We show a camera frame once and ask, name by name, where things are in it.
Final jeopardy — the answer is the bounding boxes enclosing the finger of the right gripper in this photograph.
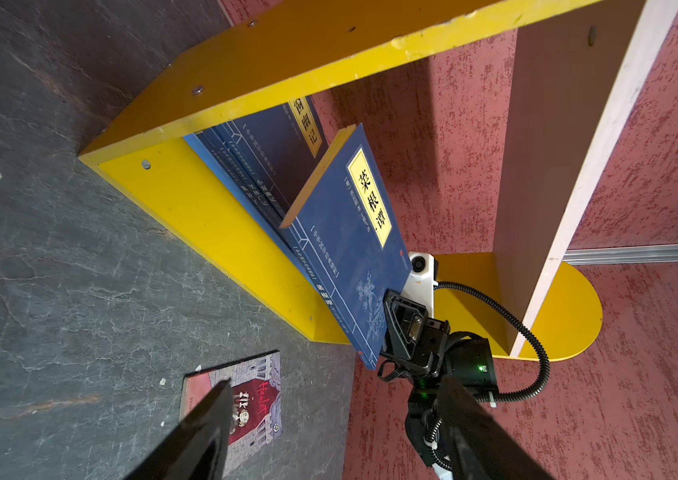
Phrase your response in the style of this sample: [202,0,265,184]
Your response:
[381,289,429,366]

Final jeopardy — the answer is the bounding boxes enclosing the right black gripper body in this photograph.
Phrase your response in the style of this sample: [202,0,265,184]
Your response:
[404,317,450,378]

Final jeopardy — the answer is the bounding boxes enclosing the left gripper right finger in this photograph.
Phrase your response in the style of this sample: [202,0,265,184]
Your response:
[436,378,551,479]

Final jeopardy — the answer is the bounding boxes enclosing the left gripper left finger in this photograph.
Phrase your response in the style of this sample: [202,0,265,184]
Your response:
[126,380,233,480]

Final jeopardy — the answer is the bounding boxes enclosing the red pink picture book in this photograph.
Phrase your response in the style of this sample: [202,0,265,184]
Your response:
[180,350,283,476]

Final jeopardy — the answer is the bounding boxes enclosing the blue book yellow label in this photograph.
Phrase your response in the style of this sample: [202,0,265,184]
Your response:
[212,96,328,217]

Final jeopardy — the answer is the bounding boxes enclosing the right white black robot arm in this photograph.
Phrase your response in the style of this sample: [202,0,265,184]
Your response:
[377,290,498,479]

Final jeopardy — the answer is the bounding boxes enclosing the yellow pink blue bookshelf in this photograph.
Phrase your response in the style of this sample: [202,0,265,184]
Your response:
[77,0,678,363]

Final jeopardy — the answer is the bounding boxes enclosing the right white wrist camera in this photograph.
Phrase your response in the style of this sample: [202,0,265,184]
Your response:
[402,252,439,317]

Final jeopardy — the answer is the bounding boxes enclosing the right black corrugated cable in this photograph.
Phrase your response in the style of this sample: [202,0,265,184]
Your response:
[422,280,552,472]

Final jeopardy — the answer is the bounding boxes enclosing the right corner aluminium post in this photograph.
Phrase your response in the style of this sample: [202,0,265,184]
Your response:
[562,244,678,266]

